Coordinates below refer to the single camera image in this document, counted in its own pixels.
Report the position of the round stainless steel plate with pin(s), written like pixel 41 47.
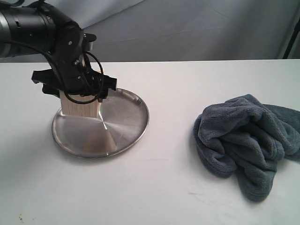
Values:
pixel 122 120

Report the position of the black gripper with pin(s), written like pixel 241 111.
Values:
pixel 82 75

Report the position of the black stand pole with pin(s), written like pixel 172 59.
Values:
pixel 292 40

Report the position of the grey backdrop cloth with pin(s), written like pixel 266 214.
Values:
pixel 183 30

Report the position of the wooden cube block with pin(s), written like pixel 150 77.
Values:
pixel 72 109

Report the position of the blue-grey fleece towel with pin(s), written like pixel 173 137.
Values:
pixel 244 137

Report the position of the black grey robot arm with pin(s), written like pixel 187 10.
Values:
pixel 40 28

